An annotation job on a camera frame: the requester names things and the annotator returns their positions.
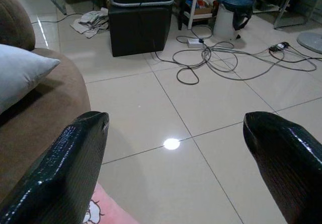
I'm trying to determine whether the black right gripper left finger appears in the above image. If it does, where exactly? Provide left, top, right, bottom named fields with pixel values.
left=0, top=111, right=110, bottom=224

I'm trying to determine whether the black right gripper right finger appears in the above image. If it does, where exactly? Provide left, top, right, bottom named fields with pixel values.
left=243, top=111, right=322, bottom=224

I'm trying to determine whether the pink cartoon print pillow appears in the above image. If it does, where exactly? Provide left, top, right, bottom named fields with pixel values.
left=83, top=183, right=139, bottom=224

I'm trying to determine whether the brown fabric sofa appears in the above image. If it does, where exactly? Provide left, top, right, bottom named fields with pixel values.
left=0, top=0, right=92, bottom=202

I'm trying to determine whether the grey pillow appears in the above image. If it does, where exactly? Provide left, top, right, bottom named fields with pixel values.
left=0, top=44, right=61, bottom=114

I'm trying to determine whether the black power adapter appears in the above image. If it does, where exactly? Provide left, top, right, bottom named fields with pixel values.
left=268, top=41, right=290, bottom=52

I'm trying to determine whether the round grey fan base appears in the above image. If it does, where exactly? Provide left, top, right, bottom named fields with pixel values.
left=296, top=31, right=322, bottom=51

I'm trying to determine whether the crumpled white cloth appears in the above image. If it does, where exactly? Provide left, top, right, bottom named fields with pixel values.
left=70, top=7, right=110, bottom=39

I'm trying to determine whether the white power strip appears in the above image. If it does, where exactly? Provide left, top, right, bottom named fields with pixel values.
left=187, top=38, right=205, bottom=48

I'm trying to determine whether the black leather ottoman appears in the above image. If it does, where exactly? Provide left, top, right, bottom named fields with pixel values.
left=108, top=4, right=173, bottom=57

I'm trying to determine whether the glass table with chrome legs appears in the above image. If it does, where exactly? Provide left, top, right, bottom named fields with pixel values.
left=253, top=0, right=322, bottom=30

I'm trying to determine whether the white metal shelf rack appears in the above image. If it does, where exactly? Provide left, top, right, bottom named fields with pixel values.
left=178, top=0, right=252, bottom=30

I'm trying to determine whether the tangled grey cable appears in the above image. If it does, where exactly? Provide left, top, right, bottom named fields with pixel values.
left=150, top=25, right=318, bottom=85

